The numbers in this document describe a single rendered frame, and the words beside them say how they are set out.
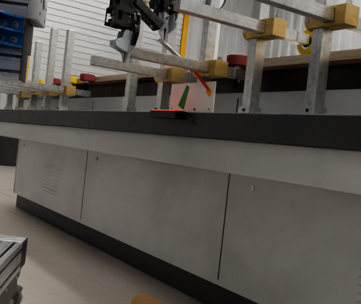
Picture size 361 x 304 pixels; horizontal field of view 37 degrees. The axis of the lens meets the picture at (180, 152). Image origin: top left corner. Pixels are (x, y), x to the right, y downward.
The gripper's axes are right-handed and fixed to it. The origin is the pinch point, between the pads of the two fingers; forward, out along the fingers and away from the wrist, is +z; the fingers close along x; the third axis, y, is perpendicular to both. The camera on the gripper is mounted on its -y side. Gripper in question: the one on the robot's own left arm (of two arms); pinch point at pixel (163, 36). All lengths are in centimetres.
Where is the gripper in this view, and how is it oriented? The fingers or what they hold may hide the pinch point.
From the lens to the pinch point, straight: 195.0
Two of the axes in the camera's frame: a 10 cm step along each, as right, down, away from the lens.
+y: 5.5, 0.7, -8.4
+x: 8.3, 0.8, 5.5
